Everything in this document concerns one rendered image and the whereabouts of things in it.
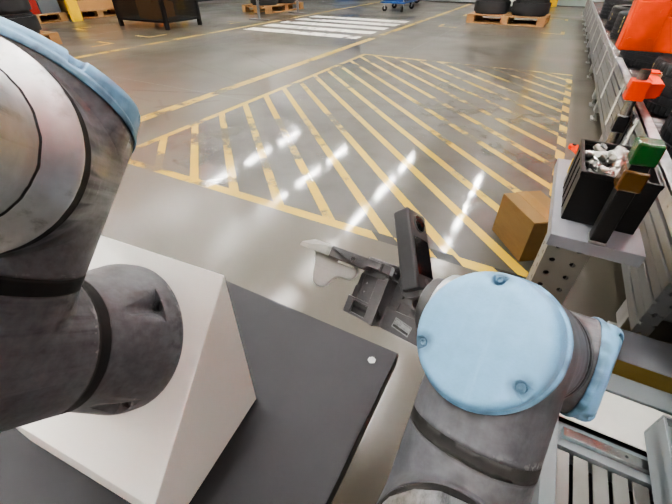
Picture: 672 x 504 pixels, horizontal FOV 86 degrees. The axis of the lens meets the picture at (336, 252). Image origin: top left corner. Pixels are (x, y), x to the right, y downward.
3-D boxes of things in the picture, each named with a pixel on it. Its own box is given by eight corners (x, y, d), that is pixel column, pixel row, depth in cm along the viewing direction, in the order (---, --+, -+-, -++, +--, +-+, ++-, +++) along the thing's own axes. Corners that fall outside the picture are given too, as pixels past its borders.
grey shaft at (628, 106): (600, 182, 178) (656, 72, 147) (587, 180, 180) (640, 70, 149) (599, 175, 184) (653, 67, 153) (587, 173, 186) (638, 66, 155)
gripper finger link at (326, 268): (283, 273, 49) (347, 299, 47) (299, 232, 49) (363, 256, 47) (289, 273, 52) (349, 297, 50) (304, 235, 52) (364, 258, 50)
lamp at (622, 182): (639, 195, 64) (652, 175, 62) (613, 190, 66) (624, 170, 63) (637, 186, 67) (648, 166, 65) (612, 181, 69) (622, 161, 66)
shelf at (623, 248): (638, 268, 72) (647, 256, 70) (545, 244, 78) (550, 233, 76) (620, 179, 101) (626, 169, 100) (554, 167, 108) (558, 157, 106)
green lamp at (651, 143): (655, 169, 61) (668, 147, 59) (627, 165, 63) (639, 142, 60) (652, 160, 64) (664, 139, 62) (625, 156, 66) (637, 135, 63)
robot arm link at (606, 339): (628, 321, 27) (636, 333, 34) (474, 274, 36) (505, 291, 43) (585, 438, 27) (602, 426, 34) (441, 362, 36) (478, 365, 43)
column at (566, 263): (547, 329, 113) (612, 216, 86) (513, 318, 116) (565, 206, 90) (549, 308, 120) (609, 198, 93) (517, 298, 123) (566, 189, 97)
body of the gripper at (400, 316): (337, 307, 49) (410, 346, 40) (360, 248, 49) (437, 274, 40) (370, 315, 54) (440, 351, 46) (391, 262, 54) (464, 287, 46)
